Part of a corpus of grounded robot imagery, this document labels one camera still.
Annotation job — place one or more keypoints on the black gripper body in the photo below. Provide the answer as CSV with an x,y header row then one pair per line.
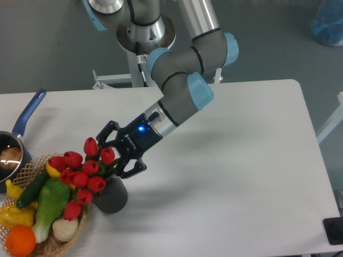
x,y
136,138

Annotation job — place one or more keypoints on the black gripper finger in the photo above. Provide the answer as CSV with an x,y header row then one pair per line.
x,y
120,169
110,127

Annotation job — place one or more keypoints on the red tulip bouquet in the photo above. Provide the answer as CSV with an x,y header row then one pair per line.
x,y
89,175

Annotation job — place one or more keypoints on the dark grey ribbed vase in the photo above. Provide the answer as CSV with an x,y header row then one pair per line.
x,y
113,197

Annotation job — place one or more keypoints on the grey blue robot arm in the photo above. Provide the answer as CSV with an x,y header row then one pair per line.
x,y
143,31

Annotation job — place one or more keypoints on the yellow squash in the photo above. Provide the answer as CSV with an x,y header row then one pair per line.
x,y
57,167

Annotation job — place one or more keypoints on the green bok choy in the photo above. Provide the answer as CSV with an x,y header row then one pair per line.
x,y
52,201

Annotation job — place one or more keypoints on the dark green cucumber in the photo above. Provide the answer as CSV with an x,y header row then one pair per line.
x,y
32,190

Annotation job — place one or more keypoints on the bread roll in pan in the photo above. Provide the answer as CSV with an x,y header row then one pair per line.
x,y
10,158

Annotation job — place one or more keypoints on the white garlic bulb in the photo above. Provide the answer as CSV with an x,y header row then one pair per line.
x,y
64,230

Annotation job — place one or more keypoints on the yellow banana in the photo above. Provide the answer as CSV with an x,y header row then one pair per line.
x,y
14,192

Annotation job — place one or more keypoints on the yellow corn cob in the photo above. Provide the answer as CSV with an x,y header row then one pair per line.
x,y
11,216

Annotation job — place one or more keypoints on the orange fruit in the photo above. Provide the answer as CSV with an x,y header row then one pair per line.
x,y
20,241

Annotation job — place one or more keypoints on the black device at edge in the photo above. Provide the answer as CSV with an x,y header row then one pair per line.
x,y
333,230

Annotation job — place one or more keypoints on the blue plastic bag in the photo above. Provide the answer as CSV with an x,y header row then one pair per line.
x,y
326,25

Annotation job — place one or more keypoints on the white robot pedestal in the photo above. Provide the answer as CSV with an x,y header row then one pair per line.
x,y
139,76

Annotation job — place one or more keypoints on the blue handled saucepan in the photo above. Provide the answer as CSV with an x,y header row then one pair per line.
x,y
13,138

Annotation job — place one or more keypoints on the white frame at right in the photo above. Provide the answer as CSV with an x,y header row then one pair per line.
x,y
331,123

